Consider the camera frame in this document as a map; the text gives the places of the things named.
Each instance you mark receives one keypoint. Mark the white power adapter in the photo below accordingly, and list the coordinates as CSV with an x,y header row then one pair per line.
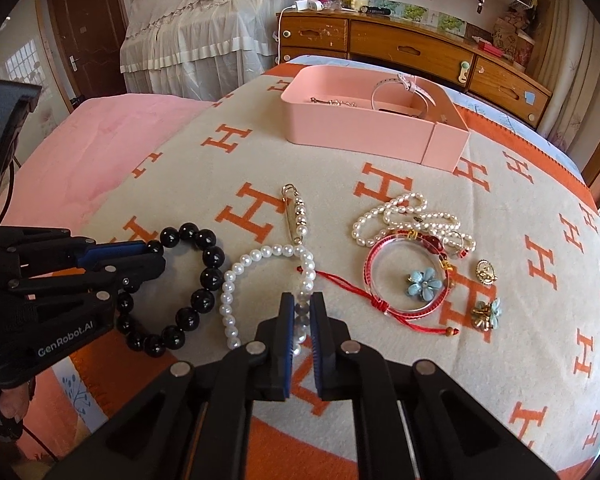
x,y
309,5

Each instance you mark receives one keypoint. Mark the gold pearl pin brooch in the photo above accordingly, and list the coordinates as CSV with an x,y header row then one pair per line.
x,y
294,220

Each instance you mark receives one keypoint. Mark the green leaf photo card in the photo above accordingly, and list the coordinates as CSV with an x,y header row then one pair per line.
x,y
450,22
415,11

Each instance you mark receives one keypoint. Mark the yellow container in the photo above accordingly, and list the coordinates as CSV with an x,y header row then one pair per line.
x,y
362,3

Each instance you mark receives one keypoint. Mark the pink box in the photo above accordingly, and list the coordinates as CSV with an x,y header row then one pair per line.
x,y
360,127

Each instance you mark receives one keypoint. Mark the wooden desk with drawers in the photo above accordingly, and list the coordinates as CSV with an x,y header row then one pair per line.
x,y
405,46

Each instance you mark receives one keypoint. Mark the blue sticker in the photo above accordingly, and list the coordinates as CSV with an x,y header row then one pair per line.
x,y
528,98

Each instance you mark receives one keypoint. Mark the black flashlight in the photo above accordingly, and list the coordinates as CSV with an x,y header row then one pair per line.
x,y
377,10

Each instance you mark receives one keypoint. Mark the person's left hand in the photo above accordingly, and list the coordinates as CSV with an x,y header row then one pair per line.
x,y
11,402

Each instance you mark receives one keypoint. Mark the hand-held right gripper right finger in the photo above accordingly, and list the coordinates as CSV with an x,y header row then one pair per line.
x,y
319,345

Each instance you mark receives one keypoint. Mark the blue flower earring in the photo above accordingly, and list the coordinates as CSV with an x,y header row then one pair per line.
x,y
422,285
485,315

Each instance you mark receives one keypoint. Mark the orange letter printed blanket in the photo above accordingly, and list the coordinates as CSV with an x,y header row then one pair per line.
x,y
330,180

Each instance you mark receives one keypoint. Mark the green drawer lock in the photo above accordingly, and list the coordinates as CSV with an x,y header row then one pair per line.
x,y
464,72

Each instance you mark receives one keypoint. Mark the cream curtain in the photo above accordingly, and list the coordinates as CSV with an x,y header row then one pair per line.
x,y
565,60

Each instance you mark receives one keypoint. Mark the red box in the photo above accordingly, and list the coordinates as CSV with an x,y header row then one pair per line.
x,y
490,48

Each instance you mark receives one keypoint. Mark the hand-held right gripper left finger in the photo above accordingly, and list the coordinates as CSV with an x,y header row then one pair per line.
x,y
286,345

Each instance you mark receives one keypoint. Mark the white pink wristwatch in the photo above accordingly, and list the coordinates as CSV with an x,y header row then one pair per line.
x,y
421,88

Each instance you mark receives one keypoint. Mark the brown door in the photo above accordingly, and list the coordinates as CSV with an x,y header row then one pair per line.
x,y
85,25

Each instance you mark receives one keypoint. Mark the white lace covered piano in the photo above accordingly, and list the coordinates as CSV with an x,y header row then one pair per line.
x,y
190,35

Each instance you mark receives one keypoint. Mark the brown patterned paper bag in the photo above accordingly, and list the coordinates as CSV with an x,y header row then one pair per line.
x,y
505,35

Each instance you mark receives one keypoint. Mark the pink blanket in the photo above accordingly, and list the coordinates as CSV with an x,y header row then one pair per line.
x,y
105,145

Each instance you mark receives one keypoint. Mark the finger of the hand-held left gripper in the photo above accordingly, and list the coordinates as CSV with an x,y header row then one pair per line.
x,y
140,267
110,254

